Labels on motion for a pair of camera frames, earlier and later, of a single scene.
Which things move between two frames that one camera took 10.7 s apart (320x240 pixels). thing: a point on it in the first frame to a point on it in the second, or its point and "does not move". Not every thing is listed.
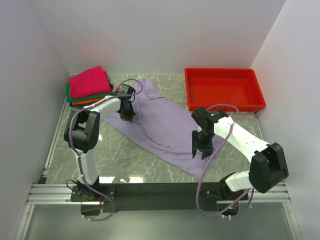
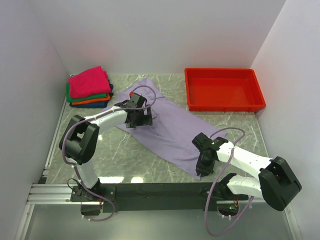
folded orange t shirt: x=86 y=101 does not move
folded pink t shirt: x=93 y=81 does not move
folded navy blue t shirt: x=82 y=105 does not move
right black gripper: x=207 y=149 to x=206 y=170
